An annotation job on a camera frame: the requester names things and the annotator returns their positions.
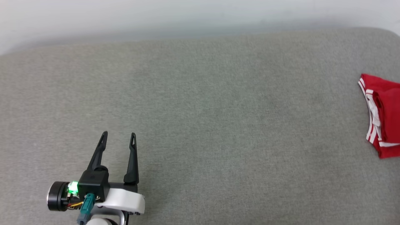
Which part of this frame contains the left cable with teal plug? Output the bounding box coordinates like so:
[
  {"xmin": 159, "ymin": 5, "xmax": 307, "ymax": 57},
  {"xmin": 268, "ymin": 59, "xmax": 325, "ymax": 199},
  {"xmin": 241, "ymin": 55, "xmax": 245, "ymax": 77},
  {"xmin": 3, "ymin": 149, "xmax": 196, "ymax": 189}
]
[{"xmin": 77, "ymin": 193, "xmax": 95, "ymax": 225}]

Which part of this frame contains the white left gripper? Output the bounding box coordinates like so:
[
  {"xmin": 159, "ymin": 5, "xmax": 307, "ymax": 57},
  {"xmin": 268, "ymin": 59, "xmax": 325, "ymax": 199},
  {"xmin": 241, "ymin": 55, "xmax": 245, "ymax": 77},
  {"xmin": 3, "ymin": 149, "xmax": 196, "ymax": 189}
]
[{"xmin": 47, "ymin": 131, "xmax": 145, "ymax": 215}]

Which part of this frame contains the grey fabric sofa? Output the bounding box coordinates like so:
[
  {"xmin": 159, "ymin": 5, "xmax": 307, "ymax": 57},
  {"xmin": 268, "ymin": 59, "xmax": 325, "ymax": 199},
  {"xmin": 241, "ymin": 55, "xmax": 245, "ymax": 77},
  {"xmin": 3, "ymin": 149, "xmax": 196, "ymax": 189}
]
[{"xmin": 0, "ymin": 27, "xmax": 400, "ymax": 225}]

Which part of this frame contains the red and white t-shirt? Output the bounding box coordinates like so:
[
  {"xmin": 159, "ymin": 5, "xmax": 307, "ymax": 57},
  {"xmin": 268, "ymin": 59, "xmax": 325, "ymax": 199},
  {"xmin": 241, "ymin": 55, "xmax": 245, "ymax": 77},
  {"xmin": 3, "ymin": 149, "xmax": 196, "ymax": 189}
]
[{"xmin": 358, "ymin": 73, "xmax": 400, "ymax": 159}]

